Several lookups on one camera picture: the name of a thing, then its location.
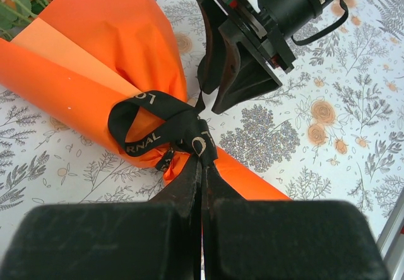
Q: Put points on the white rose artificial stem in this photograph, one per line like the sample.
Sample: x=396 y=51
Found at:
x=6 y=23

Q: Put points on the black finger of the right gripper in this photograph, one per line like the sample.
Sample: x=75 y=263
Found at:
x=217 y=62
x=249 y=81

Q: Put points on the black printed ribbon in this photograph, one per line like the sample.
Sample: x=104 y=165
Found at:
x=164 y=103

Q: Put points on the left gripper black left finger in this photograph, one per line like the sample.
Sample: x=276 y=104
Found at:
x=94 y=245

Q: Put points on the aluminium frame rails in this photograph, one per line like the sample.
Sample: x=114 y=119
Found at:
x=391 y=239

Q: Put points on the floral print tablecloth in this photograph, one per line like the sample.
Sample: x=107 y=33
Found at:
x=347 y=103

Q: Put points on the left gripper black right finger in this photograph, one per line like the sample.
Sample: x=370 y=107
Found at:
x=284 y=245

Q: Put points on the orange wrapping paper sheet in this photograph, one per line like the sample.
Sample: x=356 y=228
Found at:
x=94 y=24

